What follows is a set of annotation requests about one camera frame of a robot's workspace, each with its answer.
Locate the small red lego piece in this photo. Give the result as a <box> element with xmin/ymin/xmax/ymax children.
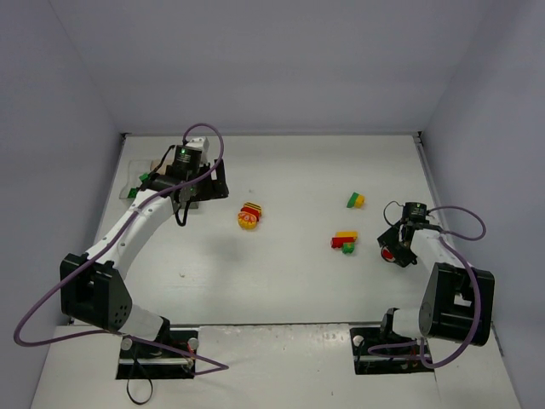
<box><xmin>381</xmin><ymin>249</ymin><xmax>395</xmax><ymax>262</ymax></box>

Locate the yellow small lego brick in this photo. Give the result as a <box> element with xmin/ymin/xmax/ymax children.
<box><xmin>354</xmin><ymin>194</ymin><xmax>365</xmax><ymax>208</ymax></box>

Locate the green slope lego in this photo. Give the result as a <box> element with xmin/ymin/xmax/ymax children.
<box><xmin>347</xmin><ymin>193</ymin><xmax>359</xmax><ymax>208</ymax></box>

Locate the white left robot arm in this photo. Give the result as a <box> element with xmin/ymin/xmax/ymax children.
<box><xmin>60</xmin><ymin>137</ymin><xmax>229</xmax><ymax>343</ymax></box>

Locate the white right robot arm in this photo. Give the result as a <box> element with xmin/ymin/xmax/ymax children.
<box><xmin>377</xmin><ymin>202</ymin><xmax>495</xmax><ymax>346</ymax></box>

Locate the yellow striped curved lego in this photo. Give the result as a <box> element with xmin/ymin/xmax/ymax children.
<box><xmin>243</xmin><ymin>202</ymin><xmax>262</xmax><ymax>216</ymax></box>

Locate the yellow butterfly print lego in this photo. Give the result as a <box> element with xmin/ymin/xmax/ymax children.
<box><xmin>238</xmin><ymin>213</ymin><xmax>259</xmax><ymax>230</ymax></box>

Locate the red curved lego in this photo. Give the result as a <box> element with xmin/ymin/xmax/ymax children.
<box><xmin>238</xmin><ymin>208</ymin><xmax>260</xmax><ymax>222</ymax></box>

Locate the green number two lego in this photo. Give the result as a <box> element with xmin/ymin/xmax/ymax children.
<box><xmin>341</xmin><ymin>242</ymin><xmax>355</xmax><ymax>255</ymax></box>

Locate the yellow long lego brick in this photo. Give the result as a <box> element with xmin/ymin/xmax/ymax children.
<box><xmin>335</xmin><ymin>231</ymin><xmax>359</xmax><ymax>241</ymax></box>

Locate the red long lego brick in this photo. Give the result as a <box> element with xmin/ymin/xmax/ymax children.
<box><xmin>330</xmin><ymin>236</ymin><xmax>357</xmax><ymax>249</ymax></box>

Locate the clear plastic container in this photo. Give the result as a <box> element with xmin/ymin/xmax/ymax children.
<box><xmin>118</xmin><ymin>159</ymin><xmax>152</xmax><ymax>200</ymax></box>

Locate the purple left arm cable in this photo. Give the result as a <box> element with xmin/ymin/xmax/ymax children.
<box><xmin>13</xmin><ymin>123</ymin><xmax>230</xmax><ymax>377</ymax></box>

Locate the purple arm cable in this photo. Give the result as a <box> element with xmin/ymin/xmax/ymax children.
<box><xmin>366</xmin><ymin>206</ymin><xmax>487</xmax><ymax>369</ymax></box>
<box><xmin>13</xmin><ymin>123</ymin><xmax>230</xmax><ymax>377</ymax></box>

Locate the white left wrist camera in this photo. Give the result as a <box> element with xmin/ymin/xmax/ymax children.
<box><xmin>186</xmin><ymin>136</ymin><xmax>209</xmax><ymax>152</ymax></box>

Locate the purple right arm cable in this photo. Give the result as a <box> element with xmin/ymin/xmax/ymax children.
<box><xmin>366</xmin><ymin>206</ymin><xmax>487</xmax><ymax>369</ymax></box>

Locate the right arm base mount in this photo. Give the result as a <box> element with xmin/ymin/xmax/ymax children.
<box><xmin>349</xmin><ymin>325</ymin><xmax>433</xmax><ymax>376</ymax></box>

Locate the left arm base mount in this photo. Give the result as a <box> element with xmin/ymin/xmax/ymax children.
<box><xmin>116</xmin><ymin>337</ymin><xmax>196</xmax><ymax>380</ymax></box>

